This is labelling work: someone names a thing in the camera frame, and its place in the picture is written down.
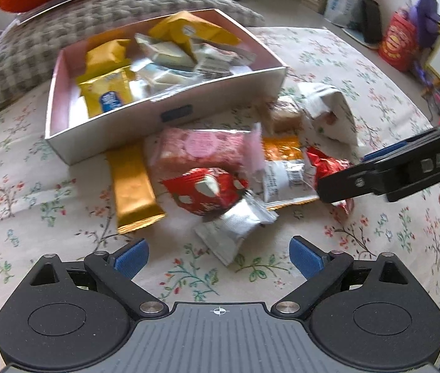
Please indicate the pink round-label snack packet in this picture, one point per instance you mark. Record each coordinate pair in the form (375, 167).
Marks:
(237, 151)

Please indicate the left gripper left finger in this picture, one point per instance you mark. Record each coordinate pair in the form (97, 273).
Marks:
(113, 274)

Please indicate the white green snack packets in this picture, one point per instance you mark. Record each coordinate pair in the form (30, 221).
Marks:
(168, 67)

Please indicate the red gift bag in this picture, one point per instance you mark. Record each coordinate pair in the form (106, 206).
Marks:
(399, 44)

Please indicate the orange white snack packet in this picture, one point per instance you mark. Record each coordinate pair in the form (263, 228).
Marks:
(288, 176)

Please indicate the floral tablecloth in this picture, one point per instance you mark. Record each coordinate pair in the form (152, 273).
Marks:
(49, 207)

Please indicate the clear acrylic tray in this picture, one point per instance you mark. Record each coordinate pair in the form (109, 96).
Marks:
(68, 0)

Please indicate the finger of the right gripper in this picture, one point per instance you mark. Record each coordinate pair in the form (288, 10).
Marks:
(362, 179)
(386, 150)

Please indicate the gold bar snack packet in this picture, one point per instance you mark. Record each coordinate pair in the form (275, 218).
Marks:
(135, 201)

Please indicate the beige small snack packet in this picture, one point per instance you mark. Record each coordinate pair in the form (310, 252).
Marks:
(280, 115)

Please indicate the red snack packet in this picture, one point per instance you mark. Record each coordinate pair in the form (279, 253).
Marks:
(326, 165)

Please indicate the pink white shallow box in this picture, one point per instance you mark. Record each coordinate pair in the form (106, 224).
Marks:
(74, 136)

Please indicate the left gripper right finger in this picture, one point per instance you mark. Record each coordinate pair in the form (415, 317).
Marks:
(324, 273)

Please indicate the black bag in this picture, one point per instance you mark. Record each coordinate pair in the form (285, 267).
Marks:
(371, 22)

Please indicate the white blue shopping bag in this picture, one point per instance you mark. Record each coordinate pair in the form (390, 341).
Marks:
(344, 13)

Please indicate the silver white snack packet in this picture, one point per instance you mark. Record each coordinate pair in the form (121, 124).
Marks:
(225, 233)

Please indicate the red white candy packet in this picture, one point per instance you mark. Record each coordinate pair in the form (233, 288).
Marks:
(201, 191)

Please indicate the yellow blue-label snack packet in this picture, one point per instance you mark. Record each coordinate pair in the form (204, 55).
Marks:
(107, 92)

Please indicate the grey checkered quilt cushion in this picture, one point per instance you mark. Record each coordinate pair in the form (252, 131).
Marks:
(28, 51)

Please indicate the purple plush toy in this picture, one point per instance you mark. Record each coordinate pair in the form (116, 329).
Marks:
(426, 20)

